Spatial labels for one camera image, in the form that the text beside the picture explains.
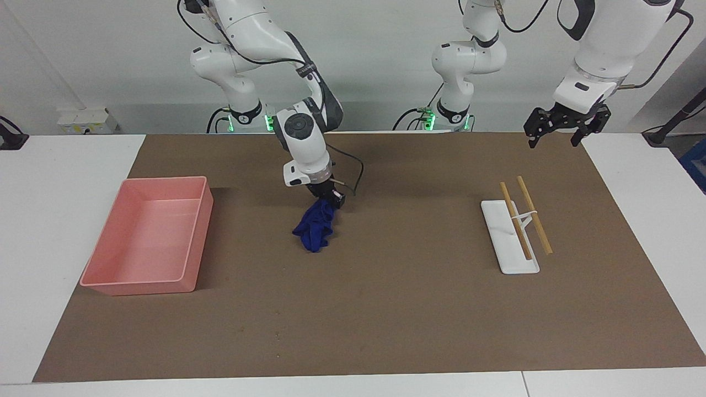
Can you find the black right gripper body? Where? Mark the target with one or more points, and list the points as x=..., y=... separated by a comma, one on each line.
x=321, y=190

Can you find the blue crate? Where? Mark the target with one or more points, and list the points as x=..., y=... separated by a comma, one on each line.
x=696, y=165

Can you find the black clamp mount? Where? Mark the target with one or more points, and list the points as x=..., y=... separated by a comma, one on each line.
x=11, y=138

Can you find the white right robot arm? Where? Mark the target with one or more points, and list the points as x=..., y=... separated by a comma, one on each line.
x=303, y=143

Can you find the blue towel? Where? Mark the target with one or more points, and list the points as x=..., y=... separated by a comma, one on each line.
x=317, y=229

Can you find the brown table mat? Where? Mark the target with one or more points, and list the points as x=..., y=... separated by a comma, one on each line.
x=353, y=320

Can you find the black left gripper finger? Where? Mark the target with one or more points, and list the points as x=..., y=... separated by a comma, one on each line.
x=595, y=121
x=538, y=124
x=339, y=200

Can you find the black stand pole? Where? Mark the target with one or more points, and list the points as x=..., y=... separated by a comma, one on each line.
x=675, y=118

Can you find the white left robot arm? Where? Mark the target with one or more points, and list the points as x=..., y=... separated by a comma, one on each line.
x=612, y=44

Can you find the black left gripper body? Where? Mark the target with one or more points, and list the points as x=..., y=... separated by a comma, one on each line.
x=321, y=190

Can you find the pink plastic bin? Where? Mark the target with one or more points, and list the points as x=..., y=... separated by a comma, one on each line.
x=149, y=242

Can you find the wooden dowel rod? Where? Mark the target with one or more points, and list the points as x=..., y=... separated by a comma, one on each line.
x=535, y=218
x=515, y=220

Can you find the white towel rack base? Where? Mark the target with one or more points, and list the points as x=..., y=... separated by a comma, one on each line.
x=513, y=253

